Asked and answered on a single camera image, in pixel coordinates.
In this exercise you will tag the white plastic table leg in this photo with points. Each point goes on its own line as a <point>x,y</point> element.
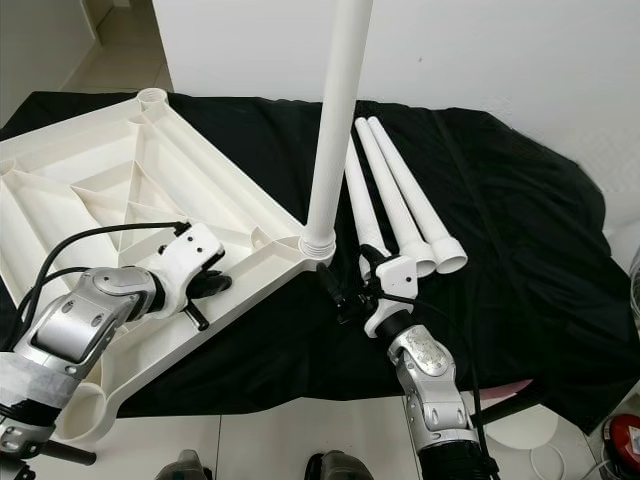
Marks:
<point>415,190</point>
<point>365,225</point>
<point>390,190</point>
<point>335,120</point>

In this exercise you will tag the white plastic table top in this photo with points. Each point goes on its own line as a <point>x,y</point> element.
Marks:
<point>100,190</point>

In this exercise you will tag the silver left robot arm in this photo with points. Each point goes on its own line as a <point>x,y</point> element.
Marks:
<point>80,330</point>

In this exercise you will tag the grey left robot leg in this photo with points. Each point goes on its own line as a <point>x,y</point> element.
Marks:
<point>192,467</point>

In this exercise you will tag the grey robot leg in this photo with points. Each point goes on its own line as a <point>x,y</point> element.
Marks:
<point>340,468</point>
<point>192,467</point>

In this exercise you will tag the black table cloth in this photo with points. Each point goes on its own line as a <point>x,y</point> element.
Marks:
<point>540,250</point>

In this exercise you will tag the grey right robot leg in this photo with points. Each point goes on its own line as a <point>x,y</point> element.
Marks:
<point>340,468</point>

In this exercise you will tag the white electric fan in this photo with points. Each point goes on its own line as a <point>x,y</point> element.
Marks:
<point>636,275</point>

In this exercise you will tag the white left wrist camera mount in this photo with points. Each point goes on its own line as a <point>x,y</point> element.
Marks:
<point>185,255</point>

